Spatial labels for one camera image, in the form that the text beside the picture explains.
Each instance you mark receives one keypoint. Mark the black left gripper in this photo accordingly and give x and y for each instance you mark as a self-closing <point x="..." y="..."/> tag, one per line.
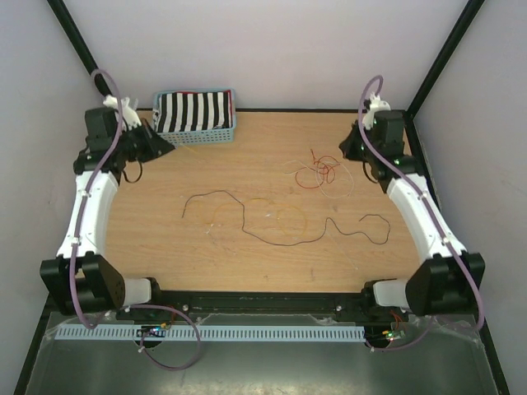
<point x="157" y="145"/>

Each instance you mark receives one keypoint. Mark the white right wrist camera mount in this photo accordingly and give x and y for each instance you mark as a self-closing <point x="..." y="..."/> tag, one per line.
<point x="373" y="104"/>

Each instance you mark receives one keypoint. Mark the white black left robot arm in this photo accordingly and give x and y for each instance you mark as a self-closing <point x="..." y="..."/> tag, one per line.
<point x="80" y="280"/>

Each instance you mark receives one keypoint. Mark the light blue slotted cable duct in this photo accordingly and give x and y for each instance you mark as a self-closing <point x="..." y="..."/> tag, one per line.
<point x="212" y="333"/>

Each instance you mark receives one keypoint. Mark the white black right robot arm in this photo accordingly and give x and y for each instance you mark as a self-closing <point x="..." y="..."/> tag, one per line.
<point x="448" y="278"/>

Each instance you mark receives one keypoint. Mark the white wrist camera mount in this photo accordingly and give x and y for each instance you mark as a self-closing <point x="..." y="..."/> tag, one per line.
<point x="373" y="104"/>
<point x="130" y="115"/>

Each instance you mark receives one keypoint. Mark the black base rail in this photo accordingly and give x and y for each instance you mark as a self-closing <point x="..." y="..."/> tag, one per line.
<point x="342" y="306"/>

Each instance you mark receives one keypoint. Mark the clear zip tie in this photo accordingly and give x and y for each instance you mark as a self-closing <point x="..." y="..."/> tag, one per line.
<point x="344" y="253"/>

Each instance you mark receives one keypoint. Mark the black white striped cloth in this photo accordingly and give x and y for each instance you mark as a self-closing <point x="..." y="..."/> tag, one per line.
<point x="193" y="111"/>

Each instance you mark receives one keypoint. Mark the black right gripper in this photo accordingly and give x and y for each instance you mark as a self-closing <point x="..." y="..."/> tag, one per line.
<point x="347" y="146"/>

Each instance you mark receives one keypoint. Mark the light blue plastic basket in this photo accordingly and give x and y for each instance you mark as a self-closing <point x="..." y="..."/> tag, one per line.
<point x="200" y="138"/>

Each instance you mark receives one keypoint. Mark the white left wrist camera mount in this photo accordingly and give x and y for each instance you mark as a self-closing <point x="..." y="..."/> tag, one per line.
<point x="130" y="115"/>

